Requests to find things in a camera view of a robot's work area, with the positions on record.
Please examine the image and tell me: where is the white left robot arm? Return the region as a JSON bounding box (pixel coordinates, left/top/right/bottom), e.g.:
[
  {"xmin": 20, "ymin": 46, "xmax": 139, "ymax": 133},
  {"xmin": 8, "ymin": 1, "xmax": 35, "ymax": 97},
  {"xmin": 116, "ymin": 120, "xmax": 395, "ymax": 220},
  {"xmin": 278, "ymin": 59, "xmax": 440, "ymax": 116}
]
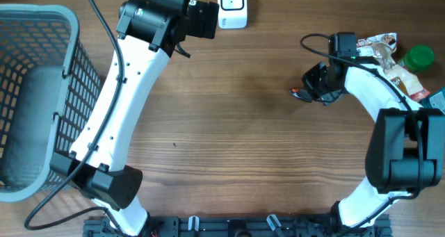
[{"xmin": 50, "ymin": 0, "xmax": 219, "ymax": 236}]

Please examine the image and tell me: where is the black red packaged item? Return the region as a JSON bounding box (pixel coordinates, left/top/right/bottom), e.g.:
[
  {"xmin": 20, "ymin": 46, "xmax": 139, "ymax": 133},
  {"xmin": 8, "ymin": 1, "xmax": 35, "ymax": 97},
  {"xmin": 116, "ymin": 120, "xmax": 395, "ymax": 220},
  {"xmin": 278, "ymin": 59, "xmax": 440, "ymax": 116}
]
[{"xmin": 289, "ymin": 88, "xmax": 313, "ymax": 103}]

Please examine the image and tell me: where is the green lid jar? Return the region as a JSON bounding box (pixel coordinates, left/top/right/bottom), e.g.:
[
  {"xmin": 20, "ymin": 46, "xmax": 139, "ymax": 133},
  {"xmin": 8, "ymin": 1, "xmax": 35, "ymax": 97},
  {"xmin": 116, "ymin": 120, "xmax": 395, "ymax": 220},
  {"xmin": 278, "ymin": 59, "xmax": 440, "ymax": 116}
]
[{"xmin": 398, "ymin": 44, "xmax": 435, "ymax": 73}]

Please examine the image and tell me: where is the grey plastic basket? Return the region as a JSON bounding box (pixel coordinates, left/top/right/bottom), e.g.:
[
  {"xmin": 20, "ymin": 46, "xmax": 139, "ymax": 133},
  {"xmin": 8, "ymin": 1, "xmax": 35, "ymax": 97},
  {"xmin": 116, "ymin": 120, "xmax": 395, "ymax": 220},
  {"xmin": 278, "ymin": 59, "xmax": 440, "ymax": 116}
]
[{"xmin": 1, "ymin": 3, "xmax": 101, "ymax": 203}]

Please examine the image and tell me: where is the white barcode scanner box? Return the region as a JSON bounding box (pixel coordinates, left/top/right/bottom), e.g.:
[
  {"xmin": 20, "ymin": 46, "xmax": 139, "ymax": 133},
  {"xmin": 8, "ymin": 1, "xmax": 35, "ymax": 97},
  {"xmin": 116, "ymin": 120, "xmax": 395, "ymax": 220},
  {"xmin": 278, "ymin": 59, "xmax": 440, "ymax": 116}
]
[{"xmin": 218, "ymin": 0, "xmax": 248, "ymax": 29}]

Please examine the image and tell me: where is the dried mushroom snack bag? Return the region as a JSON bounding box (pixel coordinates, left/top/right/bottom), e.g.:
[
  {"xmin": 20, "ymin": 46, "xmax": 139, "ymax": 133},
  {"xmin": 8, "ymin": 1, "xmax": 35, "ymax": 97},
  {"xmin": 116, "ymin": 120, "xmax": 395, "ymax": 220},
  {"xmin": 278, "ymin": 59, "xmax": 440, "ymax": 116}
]
[{"xmin": 357, "ymin": 33, "xmax": 430, "ymax": 101}]

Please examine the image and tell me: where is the blue mouthwash bottle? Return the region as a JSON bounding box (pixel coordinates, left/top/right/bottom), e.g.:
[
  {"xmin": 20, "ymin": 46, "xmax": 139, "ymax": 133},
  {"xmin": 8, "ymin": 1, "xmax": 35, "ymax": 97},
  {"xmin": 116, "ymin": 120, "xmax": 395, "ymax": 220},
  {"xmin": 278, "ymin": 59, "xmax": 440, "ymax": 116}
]
[{"xmin": 421, "ymin": 88, "xmax": 445, "ymax": 114}]

